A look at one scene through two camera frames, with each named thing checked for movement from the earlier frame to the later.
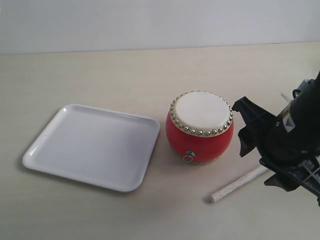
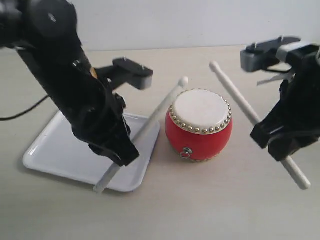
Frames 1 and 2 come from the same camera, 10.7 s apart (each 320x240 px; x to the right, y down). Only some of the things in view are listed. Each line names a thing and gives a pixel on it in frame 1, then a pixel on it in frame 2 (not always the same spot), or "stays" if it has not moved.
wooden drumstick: [259, 171] → [214, 66]
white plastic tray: [95, 146] stays
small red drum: [199, 126] stays
